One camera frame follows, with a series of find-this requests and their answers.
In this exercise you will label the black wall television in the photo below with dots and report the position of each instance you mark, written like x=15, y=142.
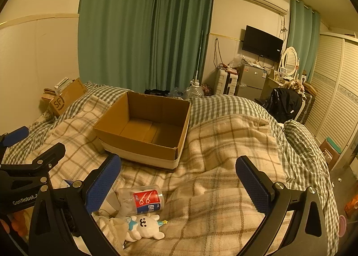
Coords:
x=261, y=42

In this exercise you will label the dark cloth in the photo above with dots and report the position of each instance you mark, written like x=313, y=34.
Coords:
x=158, y=92

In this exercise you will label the white louvered wardrobe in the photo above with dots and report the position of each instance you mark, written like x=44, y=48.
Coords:
x=335, y=91

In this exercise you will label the dressing table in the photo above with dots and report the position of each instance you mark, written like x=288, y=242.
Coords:
x=272, y=81

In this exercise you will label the white suitcase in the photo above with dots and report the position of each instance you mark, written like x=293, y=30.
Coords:
x=225, y=81

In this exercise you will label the printed brown cardboard box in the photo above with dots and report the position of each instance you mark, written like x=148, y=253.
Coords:
x=67, y=96

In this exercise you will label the box with teal lid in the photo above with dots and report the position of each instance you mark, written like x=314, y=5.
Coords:
x=330, y=151

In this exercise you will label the clear red label plastic jar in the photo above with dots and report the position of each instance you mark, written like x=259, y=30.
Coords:
x=145, y=200

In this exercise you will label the floral bag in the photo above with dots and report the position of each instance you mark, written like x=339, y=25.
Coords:
x=206, y=89

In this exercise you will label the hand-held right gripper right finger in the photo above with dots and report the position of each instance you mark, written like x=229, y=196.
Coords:
x=251, y=186

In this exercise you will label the white plush bunny toy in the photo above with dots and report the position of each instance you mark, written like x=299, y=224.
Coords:
x=145, y=228

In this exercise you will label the small white green box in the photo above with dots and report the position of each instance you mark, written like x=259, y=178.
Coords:
x=63, y=84

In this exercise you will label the person's left hand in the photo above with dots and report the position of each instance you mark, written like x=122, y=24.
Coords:
x=19, y=224

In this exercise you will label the black jacket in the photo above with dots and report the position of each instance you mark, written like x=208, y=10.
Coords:
x=282, y=102

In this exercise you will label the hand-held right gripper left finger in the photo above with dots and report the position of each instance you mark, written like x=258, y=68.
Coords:
x=103, y=186

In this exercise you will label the light green window curtain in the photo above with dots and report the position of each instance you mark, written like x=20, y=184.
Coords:
x=303, y=29

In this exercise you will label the beige plaid blanket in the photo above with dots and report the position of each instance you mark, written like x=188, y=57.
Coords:
x=209, y=203

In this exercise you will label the green checkered duvet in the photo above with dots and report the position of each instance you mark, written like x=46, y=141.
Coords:
x=223, y=108

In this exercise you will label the white oval mirror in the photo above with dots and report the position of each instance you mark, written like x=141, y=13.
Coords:
x=289, y=60

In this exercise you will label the silver small fridge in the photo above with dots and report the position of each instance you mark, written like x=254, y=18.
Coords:
x=250, y=82

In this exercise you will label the large clear water jug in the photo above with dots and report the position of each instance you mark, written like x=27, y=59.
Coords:
x=194, y=91

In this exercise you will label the dark suitcase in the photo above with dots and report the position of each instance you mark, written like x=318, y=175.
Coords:
x=306, y=106

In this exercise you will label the tan paper bag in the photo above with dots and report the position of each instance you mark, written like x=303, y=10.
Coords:
x=48, y=96

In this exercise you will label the white pole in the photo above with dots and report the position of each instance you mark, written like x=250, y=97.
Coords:
x=199, y=57

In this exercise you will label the floral cloth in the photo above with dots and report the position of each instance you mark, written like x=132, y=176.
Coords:
x=296, y=87

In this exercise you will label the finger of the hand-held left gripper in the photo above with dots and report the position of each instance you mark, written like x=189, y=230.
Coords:
x=42, y=158
x=16, y=135

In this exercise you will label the white cloth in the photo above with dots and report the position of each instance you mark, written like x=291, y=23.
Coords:
x=112, y=228

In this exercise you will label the clear plastic bag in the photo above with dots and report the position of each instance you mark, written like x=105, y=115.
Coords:
x=236, y=61

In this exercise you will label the crumpled bluish plastic bag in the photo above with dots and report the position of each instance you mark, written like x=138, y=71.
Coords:
x=176, y=92

